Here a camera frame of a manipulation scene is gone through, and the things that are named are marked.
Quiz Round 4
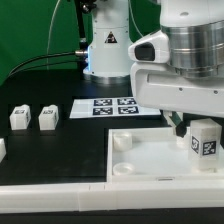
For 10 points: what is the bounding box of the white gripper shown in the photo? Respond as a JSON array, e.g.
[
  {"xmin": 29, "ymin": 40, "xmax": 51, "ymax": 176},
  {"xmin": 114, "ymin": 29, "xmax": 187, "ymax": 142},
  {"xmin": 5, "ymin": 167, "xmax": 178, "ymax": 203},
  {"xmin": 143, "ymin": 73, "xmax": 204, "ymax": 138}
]
[{"xmin": 130, "ymin": 62, "xmax": 224, "ymax": 137}]

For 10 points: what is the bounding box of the white square table top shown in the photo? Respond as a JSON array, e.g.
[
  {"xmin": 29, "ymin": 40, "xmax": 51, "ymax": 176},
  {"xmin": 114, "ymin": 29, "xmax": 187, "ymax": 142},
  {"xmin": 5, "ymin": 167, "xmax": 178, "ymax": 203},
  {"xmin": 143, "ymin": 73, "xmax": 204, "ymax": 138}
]
[{"xmin": 107, "ymin": 127, "xmax": 224, "ymax": 183}]

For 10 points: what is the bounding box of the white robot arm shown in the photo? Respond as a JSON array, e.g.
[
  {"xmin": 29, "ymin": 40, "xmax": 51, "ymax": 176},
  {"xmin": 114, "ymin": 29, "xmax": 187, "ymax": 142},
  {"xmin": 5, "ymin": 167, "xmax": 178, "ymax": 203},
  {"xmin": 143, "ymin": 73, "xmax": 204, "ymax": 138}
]
[{"xmin": 81, "ymin": 0, "xmax": 224, "ymax": 118}]

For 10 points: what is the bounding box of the white marker sheet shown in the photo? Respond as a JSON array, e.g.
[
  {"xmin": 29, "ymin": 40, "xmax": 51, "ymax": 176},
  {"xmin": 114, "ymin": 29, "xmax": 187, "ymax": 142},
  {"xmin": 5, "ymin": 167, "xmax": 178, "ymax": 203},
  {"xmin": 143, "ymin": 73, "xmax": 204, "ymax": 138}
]
[{"xmin": 70, "ymin": 97, "xmax": 161, "ymax": 119}]

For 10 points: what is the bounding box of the black pole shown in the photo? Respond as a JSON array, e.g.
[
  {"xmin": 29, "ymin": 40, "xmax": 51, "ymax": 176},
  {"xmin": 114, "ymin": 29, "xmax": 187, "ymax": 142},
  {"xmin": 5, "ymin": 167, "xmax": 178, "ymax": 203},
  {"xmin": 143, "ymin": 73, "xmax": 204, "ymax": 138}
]
[{"xmin": 74, "ymin": 0, "xmax": 89, "ymax": 49}]

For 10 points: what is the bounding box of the white left fence piece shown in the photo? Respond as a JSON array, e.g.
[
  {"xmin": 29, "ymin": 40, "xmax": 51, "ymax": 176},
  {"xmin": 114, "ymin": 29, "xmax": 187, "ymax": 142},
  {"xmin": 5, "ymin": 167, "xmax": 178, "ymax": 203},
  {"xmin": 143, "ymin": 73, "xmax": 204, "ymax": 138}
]
[{"xmin": 0, "ymin": 138, "xmax": 6, "ymax": 163}]

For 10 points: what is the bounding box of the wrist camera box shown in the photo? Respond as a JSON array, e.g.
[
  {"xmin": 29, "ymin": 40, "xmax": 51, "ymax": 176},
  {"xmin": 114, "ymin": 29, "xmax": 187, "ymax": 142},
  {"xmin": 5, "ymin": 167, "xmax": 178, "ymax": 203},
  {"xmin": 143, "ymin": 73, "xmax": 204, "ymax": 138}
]
[{"xmin": 128, "ymin": 30, "xmax": 170, "ymax": 64}]

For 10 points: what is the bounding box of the white front fence rail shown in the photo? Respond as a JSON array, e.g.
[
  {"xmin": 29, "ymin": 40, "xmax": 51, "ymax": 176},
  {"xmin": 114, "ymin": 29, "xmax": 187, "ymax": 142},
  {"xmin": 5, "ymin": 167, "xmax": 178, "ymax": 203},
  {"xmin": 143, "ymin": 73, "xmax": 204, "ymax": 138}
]
[{"xmin": 0, "ymin": 180, "xmax": 224, "ymax": 214}]

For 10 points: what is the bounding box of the white thin cable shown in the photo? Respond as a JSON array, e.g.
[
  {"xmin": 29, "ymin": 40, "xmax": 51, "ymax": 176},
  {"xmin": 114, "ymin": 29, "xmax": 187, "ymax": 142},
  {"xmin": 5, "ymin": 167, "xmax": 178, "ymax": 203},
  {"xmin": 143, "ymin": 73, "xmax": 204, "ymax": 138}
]
[{"xmin": 45, "ymin": 0, "xmax": 63, "ymax": 71}]

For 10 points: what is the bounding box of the black cable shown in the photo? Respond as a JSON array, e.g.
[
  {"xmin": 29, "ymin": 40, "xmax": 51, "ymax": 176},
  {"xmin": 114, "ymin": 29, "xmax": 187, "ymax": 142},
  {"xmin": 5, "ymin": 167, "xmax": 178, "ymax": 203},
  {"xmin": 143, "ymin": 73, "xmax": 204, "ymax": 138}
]
[{"xmin": 3, "ymin": 50, "xmax": 88, "ymax": 84}]

